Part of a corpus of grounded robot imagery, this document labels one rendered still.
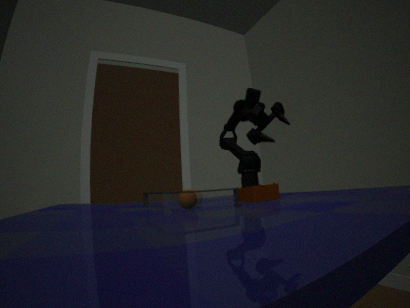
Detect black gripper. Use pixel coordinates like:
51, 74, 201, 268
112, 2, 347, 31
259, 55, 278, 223
246, 102, 290, 145

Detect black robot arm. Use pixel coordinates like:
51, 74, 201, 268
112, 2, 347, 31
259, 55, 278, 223
219, 88, 265, 187

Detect low clear walls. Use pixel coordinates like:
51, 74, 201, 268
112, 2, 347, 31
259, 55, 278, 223
143, 189, 238, 215

